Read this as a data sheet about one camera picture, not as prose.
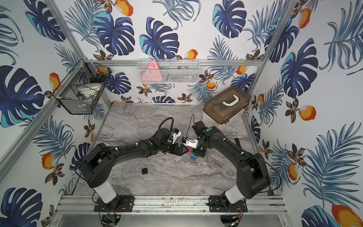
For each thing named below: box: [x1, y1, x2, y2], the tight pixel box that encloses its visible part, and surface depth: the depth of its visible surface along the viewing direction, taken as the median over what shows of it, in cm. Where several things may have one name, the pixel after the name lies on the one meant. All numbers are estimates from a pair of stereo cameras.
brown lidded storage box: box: [202, 86, 252, 128], surface depth 97 cm
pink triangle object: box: [140, 60, 163, 82], surface depth 92 cm
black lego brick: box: [141, 167, 148, 175], surface depth 86 cm
